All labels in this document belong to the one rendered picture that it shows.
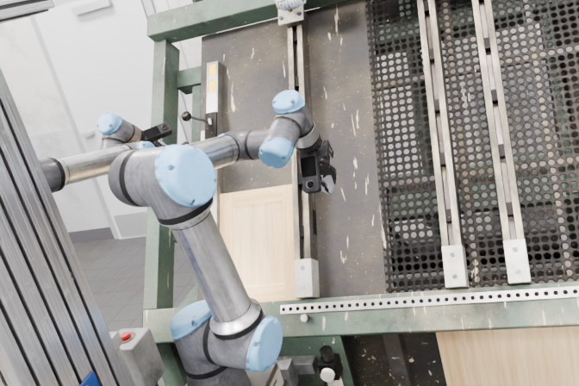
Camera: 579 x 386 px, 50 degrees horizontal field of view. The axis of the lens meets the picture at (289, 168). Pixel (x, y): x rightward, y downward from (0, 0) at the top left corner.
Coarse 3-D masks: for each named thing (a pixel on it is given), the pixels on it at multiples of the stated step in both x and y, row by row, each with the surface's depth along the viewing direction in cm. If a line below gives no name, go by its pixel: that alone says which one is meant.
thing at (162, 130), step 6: (156, 126) 218; (162, 126) 218; (168, 126) 219; (144, 132) 216; (150, 132) 217; (156, 132) 217; (162, 132) 217; (168, 132) 218; (144, 138) 215; (150, 138) 215; (156, 138) 217
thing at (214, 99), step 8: (208, 64) 247; (216, 64) 245; (208, 72) 246; (216, 72) 244; (208, 80) 244; (216, 80) 243; (208, 88) 244; (216, 88) 242; (208, 96) 242; (216, 96) 241; (208, 104) 241; (216, 104) 240; (208, 112) 240; (216, 176) 231; (216, 184) 230; (216, 192) 229; (216, 200) 228; (216, 208) 228; (216, 216) 227
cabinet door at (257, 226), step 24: (240, 192) 228; (264, 192) 224; (288, 192) 220; (240, 216) 225; (264, 216) 222; (288, 216) 218; (240, 240) 223; (264, 240) 219; (288, 240) 215; (240, 264) 220; (264, 264) 217; (288, 264) 213; (264, 288) 214; (288, 288) 211
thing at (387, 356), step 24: (360, 336) 228; (384, 336) 218; (408, 336) 222; (432, 336) 219; (168, 360) 227; (360, 360) 232; (384, 360) 229; (408, 360) 225; (432, 360) 223; (168, 384) 232; (360, 384) 236; (384, 384) 233; (408, 384) 222; (432, 384) 227
